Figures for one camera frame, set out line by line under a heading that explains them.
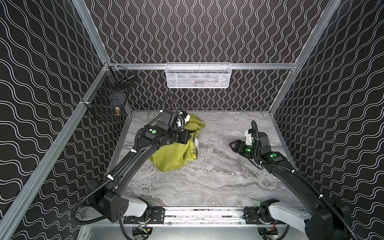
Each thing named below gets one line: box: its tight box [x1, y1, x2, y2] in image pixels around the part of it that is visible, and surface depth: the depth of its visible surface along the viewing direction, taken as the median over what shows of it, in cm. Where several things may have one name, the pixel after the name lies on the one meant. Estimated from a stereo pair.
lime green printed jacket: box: [149, 113, 206, 172], surface depth 82 cm
